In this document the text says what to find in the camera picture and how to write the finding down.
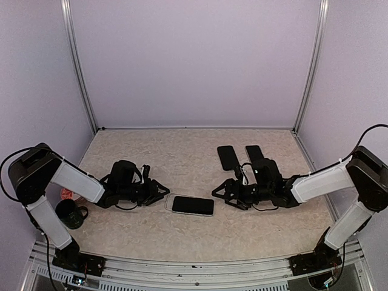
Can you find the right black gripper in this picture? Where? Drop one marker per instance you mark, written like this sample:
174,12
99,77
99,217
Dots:
230,183

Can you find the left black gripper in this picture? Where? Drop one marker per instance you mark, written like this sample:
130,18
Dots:
151,190

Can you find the clear plain phone case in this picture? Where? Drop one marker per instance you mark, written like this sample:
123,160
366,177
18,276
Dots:
169,202

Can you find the black phone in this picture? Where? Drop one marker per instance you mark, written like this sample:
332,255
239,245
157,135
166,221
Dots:
193,206

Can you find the black phone case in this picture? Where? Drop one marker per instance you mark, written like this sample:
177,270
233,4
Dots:
228,157

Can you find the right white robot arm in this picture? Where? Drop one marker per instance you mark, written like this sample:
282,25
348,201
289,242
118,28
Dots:
360,169

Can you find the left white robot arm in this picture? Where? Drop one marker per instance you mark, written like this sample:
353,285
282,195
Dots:
47,186

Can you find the dark green mug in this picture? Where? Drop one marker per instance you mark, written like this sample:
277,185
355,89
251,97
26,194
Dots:
70,214

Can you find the red white patterned bowl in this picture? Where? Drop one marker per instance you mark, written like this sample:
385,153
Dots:
67,194

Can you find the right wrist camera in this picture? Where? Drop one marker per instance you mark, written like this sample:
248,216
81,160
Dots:
240,174

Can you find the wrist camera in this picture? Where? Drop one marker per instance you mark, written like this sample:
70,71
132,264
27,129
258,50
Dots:
240,174
145,170

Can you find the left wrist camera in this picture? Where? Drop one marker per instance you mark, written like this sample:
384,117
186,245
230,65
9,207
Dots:
145,170

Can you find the front aluminium rail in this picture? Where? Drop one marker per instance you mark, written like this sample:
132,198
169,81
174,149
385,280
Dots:
142,274

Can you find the right aluminium frame post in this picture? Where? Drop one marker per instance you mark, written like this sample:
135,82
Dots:
314,61

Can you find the aluminium frame post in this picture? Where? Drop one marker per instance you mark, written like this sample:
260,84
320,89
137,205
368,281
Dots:
71,37
314,61

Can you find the left aluminium frame post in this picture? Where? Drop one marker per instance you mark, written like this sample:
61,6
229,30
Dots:
71,37

